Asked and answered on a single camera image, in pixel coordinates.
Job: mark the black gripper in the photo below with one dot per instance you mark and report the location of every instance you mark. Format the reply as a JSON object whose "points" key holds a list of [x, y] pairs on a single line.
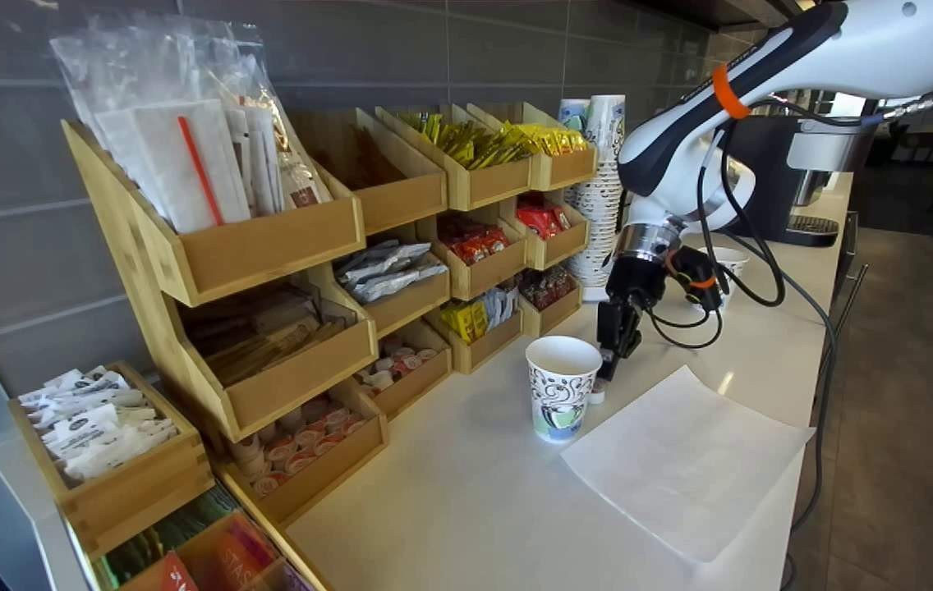
{"points": [[638, 279]]}

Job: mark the small white creamer container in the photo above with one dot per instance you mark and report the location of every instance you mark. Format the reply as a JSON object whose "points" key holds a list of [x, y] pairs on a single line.
{"points": [[598, 400]]}

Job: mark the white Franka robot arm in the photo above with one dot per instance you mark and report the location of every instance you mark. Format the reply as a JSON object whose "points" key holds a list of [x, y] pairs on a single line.
{"points": [[882, 43]]}

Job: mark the floral printed paper cup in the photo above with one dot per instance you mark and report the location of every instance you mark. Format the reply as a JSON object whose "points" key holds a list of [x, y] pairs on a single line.
{"points": [[564, 394]]}

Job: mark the tall printed paper cup stack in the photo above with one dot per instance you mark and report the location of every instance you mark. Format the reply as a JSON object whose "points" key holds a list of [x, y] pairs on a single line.
{"points": [[603, 186]]}

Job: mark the slim printed paper cup stack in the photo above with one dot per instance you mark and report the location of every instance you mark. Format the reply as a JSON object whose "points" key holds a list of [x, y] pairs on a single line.
{"points": [[572, 113]]}

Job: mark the dark red packets pile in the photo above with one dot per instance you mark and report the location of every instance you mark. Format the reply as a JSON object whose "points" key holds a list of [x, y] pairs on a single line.
{"points": [[546, 288]]}

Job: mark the bright red packets pile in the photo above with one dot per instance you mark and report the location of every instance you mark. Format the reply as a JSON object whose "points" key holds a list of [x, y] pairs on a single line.
{"points": [[538, 217]]}

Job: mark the yellow and white packets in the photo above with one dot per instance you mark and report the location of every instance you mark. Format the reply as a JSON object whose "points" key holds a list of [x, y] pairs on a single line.
{"points": [[478, 315]]}

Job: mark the white paper napkin sheet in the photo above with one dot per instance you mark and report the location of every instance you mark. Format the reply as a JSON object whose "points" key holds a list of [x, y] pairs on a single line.
{"points": [[684, 465]]}

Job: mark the small red packets pile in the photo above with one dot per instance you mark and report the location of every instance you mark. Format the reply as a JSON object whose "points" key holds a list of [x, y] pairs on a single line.
{"points": [[473, 241]]}

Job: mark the bright yellow sweetener packets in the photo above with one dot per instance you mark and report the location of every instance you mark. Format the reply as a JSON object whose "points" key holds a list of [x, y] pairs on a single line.
{"points": [[544, 138]]}

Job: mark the black coffee machine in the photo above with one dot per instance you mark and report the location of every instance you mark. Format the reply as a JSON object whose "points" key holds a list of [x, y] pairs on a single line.
{"points": [[778, 175]]}

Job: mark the silver foil packets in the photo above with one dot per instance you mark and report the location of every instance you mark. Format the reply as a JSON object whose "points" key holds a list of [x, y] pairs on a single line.
{"points": [[388, 267]]}

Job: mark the wooden nine-bin condiment rack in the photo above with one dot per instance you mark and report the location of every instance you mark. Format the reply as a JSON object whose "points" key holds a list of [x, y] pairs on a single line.
{"points": [[413, 198]]}

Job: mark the green yellow tea packets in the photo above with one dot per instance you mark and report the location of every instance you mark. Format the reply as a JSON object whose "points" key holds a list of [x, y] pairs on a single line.
{"points": [[460, 138]]}

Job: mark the brown stirrers and packets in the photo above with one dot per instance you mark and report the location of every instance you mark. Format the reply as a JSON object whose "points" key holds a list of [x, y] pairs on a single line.
{"points": [[271, 334]]}

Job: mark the large wooden three-tier rack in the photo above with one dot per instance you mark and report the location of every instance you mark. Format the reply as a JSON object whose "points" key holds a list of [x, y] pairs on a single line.
{"points": [[271, 233]]}

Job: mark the wooden tray with coloured packets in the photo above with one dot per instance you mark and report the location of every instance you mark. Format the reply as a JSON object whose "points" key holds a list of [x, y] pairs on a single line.
{"points": [[204, 554]]}

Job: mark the clear plastic bag of straws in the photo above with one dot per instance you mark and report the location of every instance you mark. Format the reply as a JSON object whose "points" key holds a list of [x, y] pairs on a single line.
{"points": [[183, 132]]}

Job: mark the low wooden box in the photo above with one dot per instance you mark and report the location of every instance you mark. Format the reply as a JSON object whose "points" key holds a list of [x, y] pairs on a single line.
{"points": [[140, 498]]}

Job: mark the white sugar packets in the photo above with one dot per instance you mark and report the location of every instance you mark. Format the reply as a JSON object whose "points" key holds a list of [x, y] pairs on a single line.
{"points": [[93, 427]]}

